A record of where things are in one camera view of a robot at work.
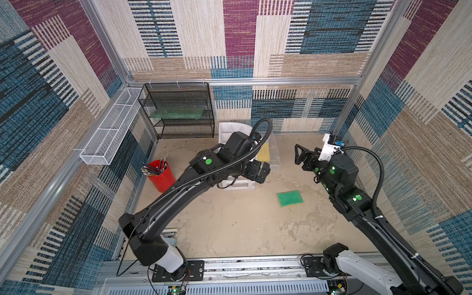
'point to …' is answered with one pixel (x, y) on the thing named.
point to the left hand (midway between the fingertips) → (259, 166)
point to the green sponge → (291, 198)
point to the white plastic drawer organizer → (225, 129)
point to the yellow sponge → (263, 155)
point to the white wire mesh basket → (103, 145)
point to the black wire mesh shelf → (166, 94)
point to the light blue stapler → (169, 234)
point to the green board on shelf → (178, 112)
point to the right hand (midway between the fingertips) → (305, 150)
